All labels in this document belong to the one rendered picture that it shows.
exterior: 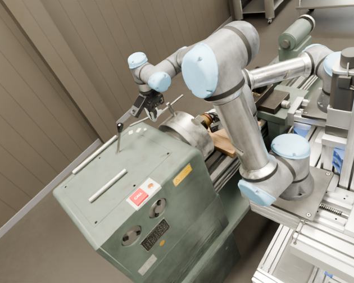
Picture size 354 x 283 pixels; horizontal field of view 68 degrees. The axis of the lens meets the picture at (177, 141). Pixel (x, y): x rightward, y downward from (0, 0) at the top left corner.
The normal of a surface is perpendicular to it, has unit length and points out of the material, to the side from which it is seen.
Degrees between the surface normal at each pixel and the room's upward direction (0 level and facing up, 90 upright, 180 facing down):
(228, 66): 74
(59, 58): 90
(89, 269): 0
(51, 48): 90
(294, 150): 8
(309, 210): 0
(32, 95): 90
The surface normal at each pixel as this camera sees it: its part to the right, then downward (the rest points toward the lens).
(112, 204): -0.31, -0.69
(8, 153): 0.74, 0.26
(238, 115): 0.18, 0.41
